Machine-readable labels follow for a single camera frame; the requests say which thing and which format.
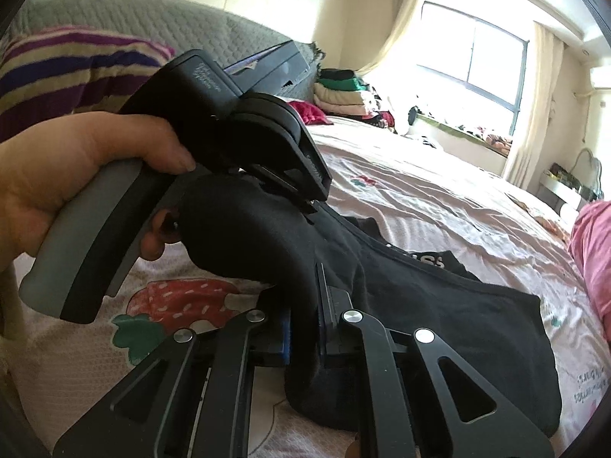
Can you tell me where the white dresser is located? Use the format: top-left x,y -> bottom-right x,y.
537,164 -> 585,223

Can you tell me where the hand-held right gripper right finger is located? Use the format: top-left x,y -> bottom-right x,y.
315,262 -> 557,458

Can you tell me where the cream curtain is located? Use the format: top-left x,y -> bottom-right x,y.
503,24 -> 566,192
365,0 -> 428,87

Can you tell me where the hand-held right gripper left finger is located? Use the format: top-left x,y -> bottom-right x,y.
52,308 -> 292,458

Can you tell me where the white printed bed sheet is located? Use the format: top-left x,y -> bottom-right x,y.
10,121 -> 611,458

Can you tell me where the pink cloth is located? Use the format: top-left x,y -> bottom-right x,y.
568,200 -> 611,339

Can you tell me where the black box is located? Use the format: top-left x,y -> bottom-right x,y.
222,40 -> 318,101

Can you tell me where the magenta cloth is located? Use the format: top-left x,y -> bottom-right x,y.
286,99 -> 330,126

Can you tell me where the person's left hand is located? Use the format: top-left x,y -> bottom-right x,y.
0,111 -> 196,273

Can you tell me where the purple striped blanket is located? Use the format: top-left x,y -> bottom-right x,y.
0,26 -> 175,141

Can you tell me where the stack of folded clothes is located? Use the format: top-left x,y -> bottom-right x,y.
312,69 -> 383,120

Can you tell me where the window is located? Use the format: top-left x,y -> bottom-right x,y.
415,2 -> 530,141

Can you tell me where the windowsill clutter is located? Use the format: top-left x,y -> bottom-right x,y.
406,107 -> 514,156

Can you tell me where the black and orange garment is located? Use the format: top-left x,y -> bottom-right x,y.
179,172 -> 561,435

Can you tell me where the vanity mirror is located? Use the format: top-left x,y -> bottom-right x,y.
575,148 -> 605,201

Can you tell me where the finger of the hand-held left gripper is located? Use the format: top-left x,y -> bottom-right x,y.
251,124 -> 332,215

